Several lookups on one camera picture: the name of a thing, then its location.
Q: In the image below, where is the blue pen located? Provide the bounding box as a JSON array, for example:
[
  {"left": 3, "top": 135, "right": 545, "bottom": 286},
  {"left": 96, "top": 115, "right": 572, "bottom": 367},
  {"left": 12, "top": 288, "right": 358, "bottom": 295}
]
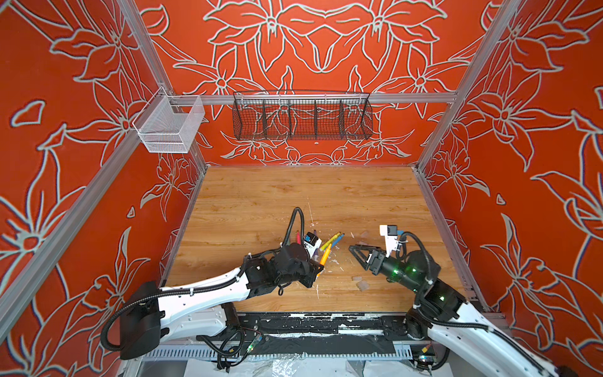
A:
[{"left": 325, "top": 232, "right": 345, "bottom": 251}]

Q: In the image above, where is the white cable duct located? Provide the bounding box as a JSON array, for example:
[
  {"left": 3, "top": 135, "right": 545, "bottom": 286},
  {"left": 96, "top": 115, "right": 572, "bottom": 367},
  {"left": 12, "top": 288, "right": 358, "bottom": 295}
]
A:
[{"left": 141, "top": 339, "right": 413, "bottom": 362}]

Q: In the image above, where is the white wire basket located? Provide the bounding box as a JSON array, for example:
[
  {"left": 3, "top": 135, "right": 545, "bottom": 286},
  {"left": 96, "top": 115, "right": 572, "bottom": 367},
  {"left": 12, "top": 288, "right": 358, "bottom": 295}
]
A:
[{"left": 133, "top": 87, "right": 206, "bottom": 154}]

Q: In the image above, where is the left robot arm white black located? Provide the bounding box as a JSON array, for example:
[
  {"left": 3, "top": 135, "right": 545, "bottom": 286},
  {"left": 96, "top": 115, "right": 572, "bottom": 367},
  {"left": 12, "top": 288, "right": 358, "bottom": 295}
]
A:
[{"left": 100, "top": 207, "right": 323, "bottom": 360}]

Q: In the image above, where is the black wire basket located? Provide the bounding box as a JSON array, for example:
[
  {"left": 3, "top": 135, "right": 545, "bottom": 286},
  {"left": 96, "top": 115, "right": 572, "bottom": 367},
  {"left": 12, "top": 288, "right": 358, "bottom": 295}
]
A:
[{"left": 232, "top": 90, "right": 375, "bottom": 141}]

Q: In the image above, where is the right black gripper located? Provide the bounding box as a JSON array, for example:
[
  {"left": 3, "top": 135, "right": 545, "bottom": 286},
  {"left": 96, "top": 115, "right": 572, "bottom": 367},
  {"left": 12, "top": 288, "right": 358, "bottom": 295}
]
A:
[{"left": 350, "top": 245, "right": 427, "bottom": 297}]

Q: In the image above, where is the orange pen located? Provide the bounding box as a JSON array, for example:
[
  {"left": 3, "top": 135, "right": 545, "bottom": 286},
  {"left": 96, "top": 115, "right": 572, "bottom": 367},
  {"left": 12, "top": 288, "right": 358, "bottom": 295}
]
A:
[{"left": 317, "top": 244, "right": 331, "bottom": 267}]

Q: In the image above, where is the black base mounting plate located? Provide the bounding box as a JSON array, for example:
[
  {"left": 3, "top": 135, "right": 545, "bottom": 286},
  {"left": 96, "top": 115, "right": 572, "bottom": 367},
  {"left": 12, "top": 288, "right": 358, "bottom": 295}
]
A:
[{"left": 238, "top": 312, "right": 432, "bottom": 342}]

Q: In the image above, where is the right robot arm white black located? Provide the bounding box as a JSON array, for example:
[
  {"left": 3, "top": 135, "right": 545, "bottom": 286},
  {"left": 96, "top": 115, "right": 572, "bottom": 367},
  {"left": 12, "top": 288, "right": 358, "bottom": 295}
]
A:
[{"left": 349, "top": 231, "right": 576, "bottom": 376}]

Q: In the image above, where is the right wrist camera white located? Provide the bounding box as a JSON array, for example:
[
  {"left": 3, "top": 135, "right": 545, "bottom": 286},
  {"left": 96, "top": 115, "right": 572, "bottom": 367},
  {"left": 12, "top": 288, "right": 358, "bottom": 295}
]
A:
[{"left": 379, "top": 225, "right": 401, "bottom": 258}]

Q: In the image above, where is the yellow pen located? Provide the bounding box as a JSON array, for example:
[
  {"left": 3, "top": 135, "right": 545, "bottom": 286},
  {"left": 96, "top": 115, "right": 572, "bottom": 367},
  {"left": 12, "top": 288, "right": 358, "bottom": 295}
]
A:
[{"left": 320, "top": 232, "right": 341, "bottom": 251}]

